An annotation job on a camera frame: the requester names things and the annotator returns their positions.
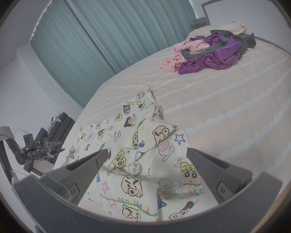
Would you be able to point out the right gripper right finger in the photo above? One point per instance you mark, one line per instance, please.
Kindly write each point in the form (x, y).
(220, 176)

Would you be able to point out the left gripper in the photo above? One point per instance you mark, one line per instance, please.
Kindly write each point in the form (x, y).
(44, 150)

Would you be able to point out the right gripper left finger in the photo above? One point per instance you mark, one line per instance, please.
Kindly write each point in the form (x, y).
(80, 176)

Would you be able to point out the white printed pyjama top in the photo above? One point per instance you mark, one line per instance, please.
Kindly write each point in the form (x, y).
(140, 154)

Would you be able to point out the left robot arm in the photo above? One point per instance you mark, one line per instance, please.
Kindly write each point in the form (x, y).
(13, 149)

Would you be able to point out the bed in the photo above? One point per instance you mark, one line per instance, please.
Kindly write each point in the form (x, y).
(232, 105)

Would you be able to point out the pile of clothes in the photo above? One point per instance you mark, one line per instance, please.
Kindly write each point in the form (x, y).
(208, 54)

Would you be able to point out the black chest of drawers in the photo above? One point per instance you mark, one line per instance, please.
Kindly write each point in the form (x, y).
(63, 127)

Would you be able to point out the pale crumpled cloth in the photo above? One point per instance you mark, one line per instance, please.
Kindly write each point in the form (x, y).
(55, 120)

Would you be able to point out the blue-green curtain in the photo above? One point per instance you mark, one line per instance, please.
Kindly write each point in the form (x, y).
(135, 20)
(70, 57)

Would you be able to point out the cream pillow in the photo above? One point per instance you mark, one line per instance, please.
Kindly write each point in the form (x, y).
(232, 28)

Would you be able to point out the grey bedside table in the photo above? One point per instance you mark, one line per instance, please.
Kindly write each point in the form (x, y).
(198, 23)

